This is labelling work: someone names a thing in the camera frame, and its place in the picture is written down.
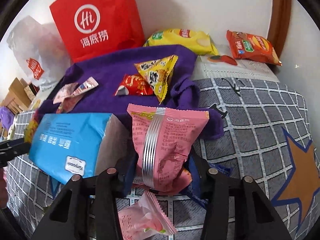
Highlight blue tissue pack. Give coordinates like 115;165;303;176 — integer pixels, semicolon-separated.
29;113;130;184

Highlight pink peach candy packet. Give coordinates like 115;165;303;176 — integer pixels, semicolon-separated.
118;191;177;239

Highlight brown wooden door frame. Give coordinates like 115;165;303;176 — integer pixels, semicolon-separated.
267;0;292;57

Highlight blue small candy packet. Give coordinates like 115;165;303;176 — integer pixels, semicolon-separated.
208;163;233;177

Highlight wooden furniture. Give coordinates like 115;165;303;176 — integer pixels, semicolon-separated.
1;78;31;115

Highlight orange chips bag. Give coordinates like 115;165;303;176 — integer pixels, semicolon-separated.
226;30;282;66

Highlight red paper shopping bag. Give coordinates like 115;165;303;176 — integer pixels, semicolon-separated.
49;0;145;63

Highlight yellow triangular snack packet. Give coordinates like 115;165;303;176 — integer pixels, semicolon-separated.
133;55;178;103

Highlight white plastic Miniso bag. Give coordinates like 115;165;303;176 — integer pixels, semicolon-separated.
7;16;71;90

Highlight pink yellow snack bag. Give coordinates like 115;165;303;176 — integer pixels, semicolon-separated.
24;119;39;143

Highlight pink white candy packet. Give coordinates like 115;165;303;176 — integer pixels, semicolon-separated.
56;77;99;114

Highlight grey checkered tablecloth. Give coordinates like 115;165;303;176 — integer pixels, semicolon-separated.
6;78;319;239

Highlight person's left hand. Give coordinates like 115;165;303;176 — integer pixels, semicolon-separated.
0;168;8;209

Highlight pale pink pastry packet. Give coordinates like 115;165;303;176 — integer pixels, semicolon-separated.
53;82;79;104

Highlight pink Haidilao snack packet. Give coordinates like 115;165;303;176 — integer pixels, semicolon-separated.
127;103;209;196

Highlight purple towel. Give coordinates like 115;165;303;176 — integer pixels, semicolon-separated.
37;44;225;140

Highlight yellow chips bag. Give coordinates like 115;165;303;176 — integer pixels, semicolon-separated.
144;29;219;56

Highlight brown patterned box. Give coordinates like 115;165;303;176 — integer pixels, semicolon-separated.
24;83;40;101

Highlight red small snack packet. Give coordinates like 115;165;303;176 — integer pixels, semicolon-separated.
114;74;153;96

